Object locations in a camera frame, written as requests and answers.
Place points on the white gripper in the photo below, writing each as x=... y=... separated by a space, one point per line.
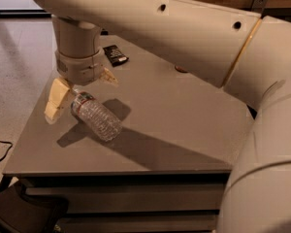
x=78 y=68

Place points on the clear plastic water bottle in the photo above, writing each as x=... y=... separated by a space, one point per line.
x=104 y=123

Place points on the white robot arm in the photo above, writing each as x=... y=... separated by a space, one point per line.
x=247 y=55

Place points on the black snack packet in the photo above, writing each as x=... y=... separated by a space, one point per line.
x=115 y=56

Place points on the red Coca-Cola can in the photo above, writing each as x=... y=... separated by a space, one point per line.
x=181 y=70

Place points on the grey drawer cabinet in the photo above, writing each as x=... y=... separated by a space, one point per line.
x=164 y=173

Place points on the black bag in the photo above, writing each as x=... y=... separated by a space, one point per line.
x=20 y=213

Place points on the right metal wall bracket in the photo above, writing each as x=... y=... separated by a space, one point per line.
x=258 y=6

